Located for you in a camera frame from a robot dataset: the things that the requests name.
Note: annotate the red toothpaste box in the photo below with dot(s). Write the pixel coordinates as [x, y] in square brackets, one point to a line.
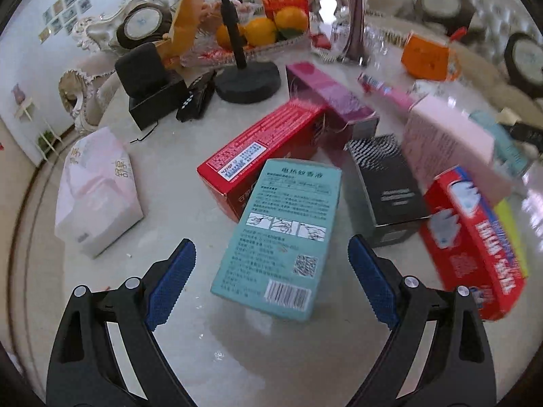
[469, 246]

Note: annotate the long beige covered sofa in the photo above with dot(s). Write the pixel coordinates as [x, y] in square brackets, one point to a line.
[480, 47]

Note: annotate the black phone stand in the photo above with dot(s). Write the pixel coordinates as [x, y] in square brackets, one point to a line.
[247, 82]

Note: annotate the far ornate sofa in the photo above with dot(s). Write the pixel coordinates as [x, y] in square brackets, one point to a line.
[86, 106]

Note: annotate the wall photo frames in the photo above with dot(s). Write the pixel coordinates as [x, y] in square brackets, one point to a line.
[62, 15]

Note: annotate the red long carton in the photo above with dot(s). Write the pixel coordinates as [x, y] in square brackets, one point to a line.
[290, 131]

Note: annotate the black speaker box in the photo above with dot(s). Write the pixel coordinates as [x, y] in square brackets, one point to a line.
[153, 90]

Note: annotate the red rose in vase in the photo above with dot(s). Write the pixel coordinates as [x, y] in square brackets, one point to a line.
[351, 26]

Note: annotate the purple glossy carton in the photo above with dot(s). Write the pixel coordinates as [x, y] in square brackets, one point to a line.
[346, 116]

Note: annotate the pink candy wrapper box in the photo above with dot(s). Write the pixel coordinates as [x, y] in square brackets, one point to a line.
[386, 92]

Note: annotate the pink vase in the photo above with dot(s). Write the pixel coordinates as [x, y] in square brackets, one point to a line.
[19, 94]

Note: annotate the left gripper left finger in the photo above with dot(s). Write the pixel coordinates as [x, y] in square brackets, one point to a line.
[83, 369]

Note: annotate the pale pink box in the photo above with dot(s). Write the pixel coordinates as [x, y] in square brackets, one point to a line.
[438, 137]

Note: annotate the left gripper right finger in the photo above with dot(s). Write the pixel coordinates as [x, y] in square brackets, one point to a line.
[458, 370]

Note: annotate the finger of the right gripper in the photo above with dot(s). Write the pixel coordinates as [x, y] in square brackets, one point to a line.
[525, 133]

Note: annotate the black remote control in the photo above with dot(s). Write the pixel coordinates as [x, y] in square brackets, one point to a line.
[201, 91]

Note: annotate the white tissue pack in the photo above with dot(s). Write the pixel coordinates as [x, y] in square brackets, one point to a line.
[97, 198]

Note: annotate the orange paper gift bag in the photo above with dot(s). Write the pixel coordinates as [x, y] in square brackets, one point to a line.
[426, 59]

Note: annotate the black cosmetic box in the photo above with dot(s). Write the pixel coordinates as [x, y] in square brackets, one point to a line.
[384, 200]

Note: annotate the white side table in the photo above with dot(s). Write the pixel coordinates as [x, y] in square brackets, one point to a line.
[37, 130]

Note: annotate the teal mosquito liquid box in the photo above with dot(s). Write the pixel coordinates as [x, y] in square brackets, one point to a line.
[276, 256]

